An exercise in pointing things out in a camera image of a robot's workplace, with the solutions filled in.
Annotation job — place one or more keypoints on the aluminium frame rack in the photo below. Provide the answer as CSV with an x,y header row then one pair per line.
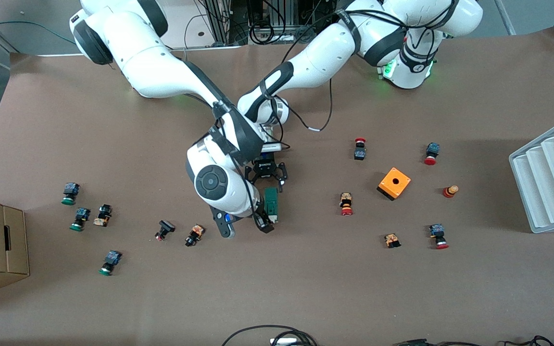
x,y
224,19

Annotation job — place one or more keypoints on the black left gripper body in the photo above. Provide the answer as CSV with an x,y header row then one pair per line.
x,y
266,169

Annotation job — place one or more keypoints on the orange button enclosure box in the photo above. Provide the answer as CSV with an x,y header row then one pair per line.
x,y
400,190

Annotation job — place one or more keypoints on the red pushbutton black contact block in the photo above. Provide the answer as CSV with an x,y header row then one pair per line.
x,y
359,154

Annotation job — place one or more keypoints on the red mushroom button yellow block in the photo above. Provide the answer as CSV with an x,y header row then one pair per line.
x,y
346,199

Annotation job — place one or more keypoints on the brown paper table cover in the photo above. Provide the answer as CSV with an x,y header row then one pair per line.
x,y
277,288

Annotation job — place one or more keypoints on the green pushbutton blue contact block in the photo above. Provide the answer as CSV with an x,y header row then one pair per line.
x,y
71,190
81,215
111,259

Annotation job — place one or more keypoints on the red pushbutton blue contact block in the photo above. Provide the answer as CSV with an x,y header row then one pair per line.
x,y
437,233
432,150

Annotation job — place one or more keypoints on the green load switch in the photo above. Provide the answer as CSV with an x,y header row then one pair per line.
x,y
271,199

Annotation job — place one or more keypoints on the red yellow button head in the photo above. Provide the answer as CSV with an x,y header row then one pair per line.
x,y
449,192

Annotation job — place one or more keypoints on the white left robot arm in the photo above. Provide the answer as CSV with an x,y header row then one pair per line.
x,y
325,57

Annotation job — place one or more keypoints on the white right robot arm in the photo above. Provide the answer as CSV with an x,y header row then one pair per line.
x,y
161,72

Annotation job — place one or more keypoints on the black pushbutton red tip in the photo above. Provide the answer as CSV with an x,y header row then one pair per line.
x,y
165,227

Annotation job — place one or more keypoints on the black selector orange contact block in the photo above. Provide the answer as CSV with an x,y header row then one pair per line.
x,y
195,234

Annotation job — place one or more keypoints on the white grooved tray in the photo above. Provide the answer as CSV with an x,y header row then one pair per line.
x,y
546,192

